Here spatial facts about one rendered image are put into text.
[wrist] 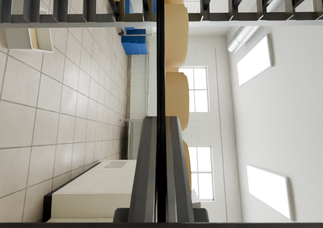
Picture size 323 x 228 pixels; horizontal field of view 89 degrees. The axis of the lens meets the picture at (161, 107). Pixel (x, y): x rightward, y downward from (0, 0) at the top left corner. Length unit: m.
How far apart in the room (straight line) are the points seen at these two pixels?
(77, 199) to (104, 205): 0.23
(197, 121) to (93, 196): 3.61
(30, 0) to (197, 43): 4.99
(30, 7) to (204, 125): 4.43
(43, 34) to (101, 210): 1.46
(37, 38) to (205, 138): 4.13
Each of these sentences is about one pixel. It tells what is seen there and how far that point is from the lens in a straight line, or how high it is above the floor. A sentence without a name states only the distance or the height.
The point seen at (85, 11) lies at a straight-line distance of 0.63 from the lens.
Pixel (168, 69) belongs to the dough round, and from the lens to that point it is 0.19.
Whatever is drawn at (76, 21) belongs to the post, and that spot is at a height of 0.73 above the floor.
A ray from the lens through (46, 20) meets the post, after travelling 0.69.
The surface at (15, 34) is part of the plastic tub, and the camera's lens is 1.49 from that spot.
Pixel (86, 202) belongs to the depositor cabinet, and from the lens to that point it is 1.69.
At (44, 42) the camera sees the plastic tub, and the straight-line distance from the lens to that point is 1.62.
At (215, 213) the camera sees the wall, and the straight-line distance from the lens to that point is 5.17.
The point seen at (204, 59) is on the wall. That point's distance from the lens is 5.27.
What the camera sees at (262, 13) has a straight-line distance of 0.65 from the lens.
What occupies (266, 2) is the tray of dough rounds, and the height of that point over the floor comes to 1.31.
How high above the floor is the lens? 1.00
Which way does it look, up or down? level
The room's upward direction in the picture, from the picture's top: 90 degrees clockwise
